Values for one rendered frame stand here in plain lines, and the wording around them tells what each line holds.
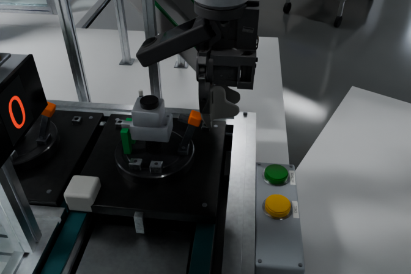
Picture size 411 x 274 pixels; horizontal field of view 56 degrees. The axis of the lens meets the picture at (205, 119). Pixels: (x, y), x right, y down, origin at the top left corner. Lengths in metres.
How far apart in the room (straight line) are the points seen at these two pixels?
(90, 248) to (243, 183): 0.27
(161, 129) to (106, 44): 0.76
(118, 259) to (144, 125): 0.21
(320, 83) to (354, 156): 1.93
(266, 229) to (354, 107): 0.55
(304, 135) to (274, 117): 1.35
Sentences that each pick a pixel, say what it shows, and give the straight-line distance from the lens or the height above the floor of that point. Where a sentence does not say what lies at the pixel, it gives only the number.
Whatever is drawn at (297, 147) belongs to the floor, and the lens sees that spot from 2.24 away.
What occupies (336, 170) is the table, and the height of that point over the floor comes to 0.86.
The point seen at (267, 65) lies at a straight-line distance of 1.21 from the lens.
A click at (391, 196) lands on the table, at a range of 0.87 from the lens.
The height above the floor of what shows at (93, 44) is 0.86.
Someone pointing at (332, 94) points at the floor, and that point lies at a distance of 2.74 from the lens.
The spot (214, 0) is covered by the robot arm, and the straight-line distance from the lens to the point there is 0.49.
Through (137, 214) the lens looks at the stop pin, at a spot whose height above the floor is 0.97.
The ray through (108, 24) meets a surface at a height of 0.72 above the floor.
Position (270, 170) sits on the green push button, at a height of 0.97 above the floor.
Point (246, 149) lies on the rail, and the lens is 0.73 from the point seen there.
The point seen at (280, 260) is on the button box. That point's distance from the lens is 0.59.
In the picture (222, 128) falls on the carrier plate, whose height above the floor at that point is 0.97.
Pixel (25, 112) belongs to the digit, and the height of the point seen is 1.19.
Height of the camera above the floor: 1.45
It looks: 38 degrees down
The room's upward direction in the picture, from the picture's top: straight up
